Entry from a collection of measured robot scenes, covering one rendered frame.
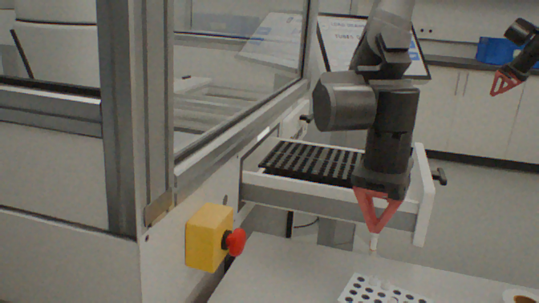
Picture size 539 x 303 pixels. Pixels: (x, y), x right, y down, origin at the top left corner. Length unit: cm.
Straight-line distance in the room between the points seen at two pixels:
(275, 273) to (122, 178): 37
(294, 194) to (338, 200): 8
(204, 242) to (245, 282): 16
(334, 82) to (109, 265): 34
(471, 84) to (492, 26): 87
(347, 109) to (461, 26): 404
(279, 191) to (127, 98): 42
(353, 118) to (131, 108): 24
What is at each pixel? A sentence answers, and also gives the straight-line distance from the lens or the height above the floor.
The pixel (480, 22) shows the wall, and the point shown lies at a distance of 457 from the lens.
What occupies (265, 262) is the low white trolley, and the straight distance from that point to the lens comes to 75.
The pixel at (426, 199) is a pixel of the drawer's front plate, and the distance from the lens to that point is 72.
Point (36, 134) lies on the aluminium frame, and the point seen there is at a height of 104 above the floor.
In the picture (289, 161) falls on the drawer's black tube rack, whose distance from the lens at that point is 82.
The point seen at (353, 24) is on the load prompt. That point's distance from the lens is 181.
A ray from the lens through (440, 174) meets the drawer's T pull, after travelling 85.
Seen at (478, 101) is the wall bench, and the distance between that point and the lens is 395.
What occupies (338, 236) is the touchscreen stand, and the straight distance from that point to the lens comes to 206.
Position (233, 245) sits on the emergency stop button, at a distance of 57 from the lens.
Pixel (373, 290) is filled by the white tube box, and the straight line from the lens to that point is 67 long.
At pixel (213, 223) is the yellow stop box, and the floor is 91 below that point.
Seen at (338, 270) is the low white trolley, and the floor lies 76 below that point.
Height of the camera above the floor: 118
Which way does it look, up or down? 19 degrees down
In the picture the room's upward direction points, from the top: 4 degrees clockwise
